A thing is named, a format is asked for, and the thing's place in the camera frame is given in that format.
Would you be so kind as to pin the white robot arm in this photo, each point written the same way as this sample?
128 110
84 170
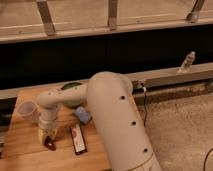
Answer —
115 115

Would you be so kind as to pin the green ceramic bowl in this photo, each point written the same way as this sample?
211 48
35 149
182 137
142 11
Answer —
71 104

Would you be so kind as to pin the translucent plastic cup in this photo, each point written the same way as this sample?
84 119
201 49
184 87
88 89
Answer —
29 111

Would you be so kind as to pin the metal bracket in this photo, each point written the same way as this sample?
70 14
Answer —
112 14
193 15
46 17

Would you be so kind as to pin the wooden table board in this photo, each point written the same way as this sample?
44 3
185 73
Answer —
23 152

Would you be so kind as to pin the middle metal bracket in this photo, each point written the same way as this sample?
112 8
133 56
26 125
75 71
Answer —
112 14

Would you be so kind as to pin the blue sponge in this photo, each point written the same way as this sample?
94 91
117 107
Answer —
83 115

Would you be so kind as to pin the right metal bracket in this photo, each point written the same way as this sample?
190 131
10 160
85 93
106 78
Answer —
193 15

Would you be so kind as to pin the left metal bracket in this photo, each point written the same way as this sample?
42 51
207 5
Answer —
46 17

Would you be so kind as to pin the red pepper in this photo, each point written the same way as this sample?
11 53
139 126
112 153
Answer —
49 144

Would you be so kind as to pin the clear bottle on ledge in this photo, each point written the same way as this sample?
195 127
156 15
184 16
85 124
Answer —
188 61

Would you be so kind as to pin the red black candy bar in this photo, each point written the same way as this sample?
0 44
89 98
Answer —
78 139

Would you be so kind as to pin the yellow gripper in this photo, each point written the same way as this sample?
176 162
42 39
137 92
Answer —
44 133

